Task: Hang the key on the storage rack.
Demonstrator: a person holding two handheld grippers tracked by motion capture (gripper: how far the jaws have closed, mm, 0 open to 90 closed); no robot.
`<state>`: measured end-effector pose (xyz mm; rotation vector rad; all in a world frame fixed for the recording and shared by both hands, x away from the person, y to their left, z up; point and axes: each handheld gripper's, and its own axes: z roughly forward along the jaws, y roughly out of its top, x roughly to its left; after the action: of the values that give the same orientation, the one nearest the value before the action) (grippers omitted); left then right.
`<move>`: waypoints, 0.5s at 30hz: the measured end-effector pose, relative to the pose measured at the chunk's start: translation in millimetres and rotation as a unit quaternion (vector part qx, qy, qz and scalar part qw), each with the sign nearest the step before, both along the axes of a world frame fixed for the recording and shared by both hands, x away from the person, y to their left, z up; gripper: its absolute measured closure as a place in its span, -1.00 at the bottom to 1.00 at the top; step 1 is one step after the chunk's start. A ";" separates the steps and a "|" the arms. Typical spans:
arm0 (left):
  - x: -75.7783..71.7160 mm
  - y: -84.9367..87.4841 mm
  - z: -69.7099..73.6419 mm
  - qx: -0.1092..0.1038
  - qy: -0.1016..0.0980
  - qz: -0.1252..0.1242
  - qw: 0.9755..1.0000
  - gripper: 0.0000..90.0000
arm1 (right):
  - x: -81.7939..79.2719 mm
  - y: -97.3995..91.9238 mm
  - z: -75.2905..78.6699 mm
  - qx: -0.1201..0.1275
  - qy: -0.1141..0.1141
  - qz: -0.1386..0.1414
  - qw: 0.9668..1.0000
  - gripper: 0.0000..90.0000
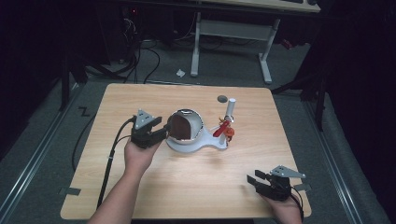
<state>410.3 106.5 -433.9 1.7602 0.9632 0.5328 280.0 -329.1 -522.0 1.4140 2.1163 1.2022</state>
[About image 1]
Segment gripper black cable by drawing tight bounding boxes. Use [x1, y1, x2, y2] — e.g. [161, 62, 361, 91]
[96, 115, 138, 209]
[290, 186, 305, 222]

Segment white desk frame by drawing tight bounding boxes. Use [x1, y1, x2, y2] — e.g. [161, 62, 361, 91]
[190, 0, 321, 85]

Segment red keychain with charms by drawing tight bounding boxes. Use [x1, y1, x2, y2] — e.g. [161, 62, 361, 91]
[212, 115, 236, 145]

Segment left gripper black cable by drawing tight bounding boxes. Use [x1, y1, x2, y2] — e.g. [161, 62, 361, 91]
[96, 115, 138, 209]

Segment bundle of black cables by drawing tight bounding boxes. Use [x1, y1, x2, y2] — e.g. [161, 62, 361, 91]
[120, 7, 162, 84]

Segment person's right hand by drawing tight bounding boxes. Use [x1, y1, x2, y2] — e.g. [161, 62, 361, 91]
[263, 193, 304, 224]

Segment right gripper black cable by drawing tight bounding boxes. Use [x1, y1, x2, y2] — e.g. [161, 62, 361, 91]
[290, 186, 305, 222]

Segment person's left hand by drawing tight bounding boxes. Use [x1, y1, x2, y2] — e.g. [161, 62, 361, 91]
[123, 137, 163, 179]

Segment metal floor rail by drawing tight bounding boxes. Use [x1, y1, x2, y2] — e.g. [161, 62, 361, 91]
[0, 83, 82, 218]
[303, 99, 366, 224]

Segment shiny silver bowl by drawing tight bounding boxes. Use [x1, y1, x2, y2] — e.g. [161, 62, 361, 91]
[166, 107, 205, 146]

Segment black cable on floor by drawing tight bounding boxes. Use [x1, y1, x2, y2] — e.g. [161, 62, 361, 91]
[71, 114, 97, 173]

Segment white stand with pole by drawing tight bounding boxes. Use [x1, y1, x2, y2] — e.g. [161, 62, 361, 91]
[164, 97, 237, 154]

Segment grey tape piece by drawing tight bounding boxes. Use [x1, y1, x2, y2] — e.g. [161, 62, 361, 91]
[58, 187, 82, 197]
[293, 183, 313, 192]

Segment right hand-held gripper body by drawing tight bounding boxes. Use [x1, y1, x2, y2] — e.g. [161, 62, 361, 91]
[257, 164, 308, 202]

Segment black metal stand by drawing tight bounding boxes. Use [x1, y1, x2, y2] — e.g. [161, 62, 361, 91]
[270, 69, 329, 133]
[58, 46, 90, 112]

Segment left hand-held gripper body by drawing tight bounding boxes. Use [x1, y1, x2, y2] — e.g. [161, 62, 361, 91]
[130, 108, 157, 149]

